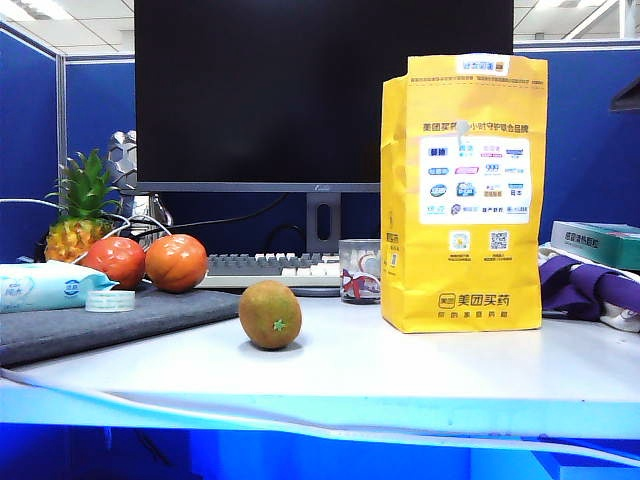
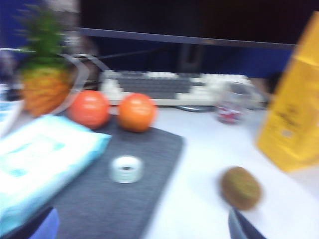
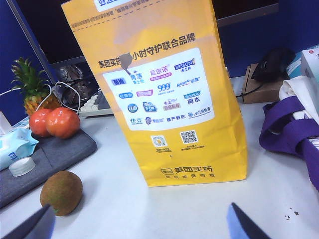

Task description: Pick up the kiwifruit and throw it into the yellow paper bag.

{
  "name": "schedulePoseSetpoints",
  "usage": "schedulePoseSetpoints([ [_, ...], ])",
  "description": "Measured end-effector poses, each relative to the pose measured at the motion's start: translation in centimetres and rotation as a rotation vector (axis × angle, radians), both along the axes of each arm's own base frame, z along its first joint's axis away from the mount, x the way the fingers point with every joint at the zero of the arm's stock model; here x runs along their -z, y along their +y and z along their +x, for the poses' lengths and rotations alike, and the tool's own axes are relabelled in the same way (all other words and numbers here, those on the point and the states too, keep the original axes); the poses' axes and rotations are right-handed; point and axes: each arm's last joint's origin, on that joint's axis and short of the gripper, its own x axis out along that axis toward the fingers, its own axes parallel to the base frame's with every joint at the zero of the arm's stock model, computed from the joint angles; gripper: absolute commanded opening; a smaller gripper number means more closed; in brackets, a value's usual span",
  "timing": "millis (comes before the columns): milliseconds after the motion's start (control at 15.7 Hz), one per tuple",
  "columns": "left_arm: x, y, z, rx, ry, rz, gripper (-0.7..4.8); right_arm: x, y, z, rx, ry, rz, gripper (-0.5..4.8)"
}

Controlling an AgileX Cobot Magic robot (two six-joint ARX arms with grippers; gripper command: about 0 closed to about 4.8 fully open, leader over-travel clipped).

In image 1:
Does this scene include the clear tape roll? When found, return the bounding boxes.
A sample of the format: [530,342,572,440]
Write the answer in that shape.
[84,288,137,314]

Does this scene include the purple cloth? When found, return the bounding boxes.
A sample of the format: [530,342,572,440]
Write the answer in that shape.
[538,251,640,324]

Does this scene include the grey felt mat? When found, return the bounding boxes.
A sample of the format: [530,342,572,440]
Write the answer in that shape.
[0,281,242,368]

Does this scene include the orange red tomato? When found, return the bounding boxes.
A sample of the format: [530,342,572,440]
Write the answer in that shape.
[144,233,209,294]
[79,236,147,291]

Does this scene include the blue wet wipes pack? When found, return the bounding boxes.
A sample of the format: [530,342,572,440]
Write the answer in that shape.
[0,259,119,315]

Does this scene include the grey monitor stand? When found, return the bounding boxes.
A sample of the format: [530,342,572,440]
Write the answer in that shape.
[279,192,346,298]

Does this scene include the small pineapple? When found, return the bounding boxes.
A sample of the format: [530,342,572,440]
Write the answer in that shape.
[43,148,124,264]

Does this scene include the yellow paper bag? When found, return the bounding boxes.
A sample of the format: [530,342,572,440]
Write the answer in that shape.
[380,53,550,335]

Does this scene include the white cable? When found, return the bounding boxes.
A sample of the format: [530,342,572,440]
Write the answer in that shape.
[0,197,174,265]

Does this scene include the grey white keyboard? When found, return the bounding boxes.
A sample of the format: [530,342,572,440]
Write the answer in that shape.
[196,251,346,290]

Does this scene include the black cable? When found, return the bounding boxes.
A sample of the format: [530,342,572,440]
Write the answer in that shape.
[130,192,291,237]

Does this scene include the white patterned cloth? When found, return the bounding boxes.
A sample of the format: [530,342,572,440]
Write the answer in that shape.
[598,298,640,334]

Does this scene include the black computer monitor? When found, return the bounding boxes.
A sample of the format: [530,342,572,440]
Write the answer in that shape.
[133,0,515,194]

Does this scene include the teal cardboard box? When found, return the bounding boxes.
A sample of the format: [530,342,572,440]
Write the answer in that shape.
[549,219,640,272]

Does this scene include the grey partition post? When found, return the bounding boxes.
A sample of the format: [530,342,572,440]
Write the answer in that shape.
[55,53,69,211]

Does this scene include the brown green kiwifruit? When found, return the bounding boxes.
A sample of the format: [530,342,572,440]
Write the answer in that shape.
[238,279,303,351]

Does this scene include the clear glass cup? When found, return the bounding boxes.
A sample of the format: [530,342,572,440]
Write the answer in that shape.
[338,238,384,305]

